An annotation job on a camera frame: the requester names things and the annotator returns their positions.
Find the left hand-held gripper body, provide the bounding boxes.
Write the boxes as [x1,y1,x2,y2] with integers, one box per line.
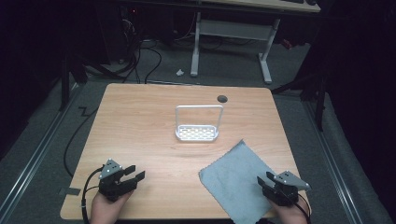
[98,158,138,203]

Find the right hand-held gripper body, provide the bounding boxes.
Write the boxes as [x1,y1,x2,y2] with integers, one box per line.
[262,170,312,207]

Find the grey cloth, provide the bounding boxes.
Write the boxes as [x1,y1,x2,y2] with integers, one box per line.
[198,139,301,224]

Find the person's right hand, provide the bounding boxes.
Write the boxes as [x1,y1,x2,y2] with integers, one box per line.
[268,196,310,224]

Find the person's left hand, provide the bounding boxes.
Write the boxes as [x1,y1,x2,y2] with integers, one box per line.
[90,189,134,224]

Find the grey tape strip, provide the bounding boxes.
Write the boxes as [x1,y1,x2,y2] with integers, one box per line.
[58,187,82,197]

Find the black stand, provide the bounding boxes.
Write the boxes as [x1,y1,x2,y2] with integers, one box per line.
[270,69,330,133]
[58,46,90,112]

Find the white-framed desk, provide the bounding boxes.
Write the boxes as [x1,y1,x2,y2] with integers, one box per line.
[190,0,322,86]

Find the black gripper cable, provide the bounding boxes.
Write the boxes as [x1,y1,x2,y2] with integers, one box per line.
[80,167,105,224]
[295,192,313,224]

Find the metal floor rail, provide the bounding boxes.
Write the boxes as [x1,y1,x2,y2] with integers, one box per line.
[0,83,80,217]
[302,100,364,224]

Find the black floor cable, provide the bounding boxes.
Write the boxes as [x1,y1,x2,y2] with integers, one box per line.
[63,105,100,179]

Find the white rack with handle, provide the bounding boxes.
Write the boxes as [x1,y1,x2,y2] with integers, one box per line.
[174,104,225,143]

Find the bundle of black cables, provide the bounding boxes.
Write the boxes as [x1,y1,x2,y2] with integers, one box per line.
[120,17,163,85]

